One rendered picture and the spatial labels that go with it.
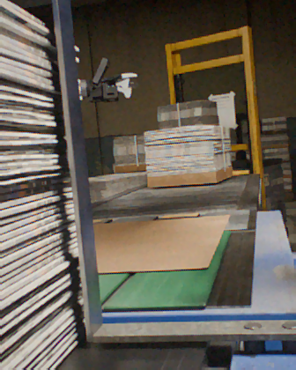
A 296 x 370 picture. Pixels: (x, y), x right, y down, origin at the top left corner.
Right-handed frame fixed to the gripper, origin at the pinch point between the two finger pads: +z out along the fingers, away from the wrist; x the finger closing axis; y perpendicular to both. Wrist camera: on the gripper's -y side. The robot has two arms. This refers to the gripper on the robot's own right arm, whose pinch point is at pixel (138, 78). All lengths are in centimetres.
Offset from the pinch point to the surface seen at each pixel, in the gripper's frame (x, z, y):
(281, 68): -722, 235, -199
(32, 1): 89, -19, 6
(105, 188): -79, -25, 36
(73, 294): 154, -2, 61
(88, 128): -793, -130, -139
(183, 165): -7.9, 14.6, 34.3
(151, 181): -12.1, 1.3, 39.4
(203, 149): -4.5, 22.9, 29.2
